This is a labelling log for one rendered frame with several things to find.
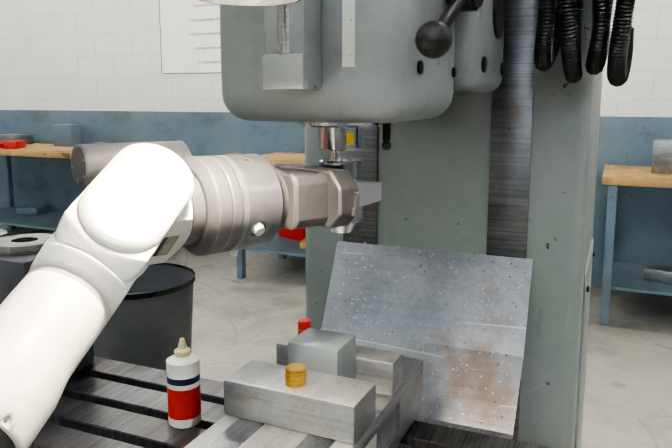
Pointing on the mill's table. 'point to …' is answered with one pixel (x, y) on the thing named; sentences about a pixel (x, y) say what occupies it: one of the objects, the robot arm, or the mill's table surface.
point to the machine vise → (264, 434)
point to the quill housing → (352, 42)
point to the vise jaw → (301, 401)
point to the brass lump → (295, 375)
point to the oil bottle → (183, 387)
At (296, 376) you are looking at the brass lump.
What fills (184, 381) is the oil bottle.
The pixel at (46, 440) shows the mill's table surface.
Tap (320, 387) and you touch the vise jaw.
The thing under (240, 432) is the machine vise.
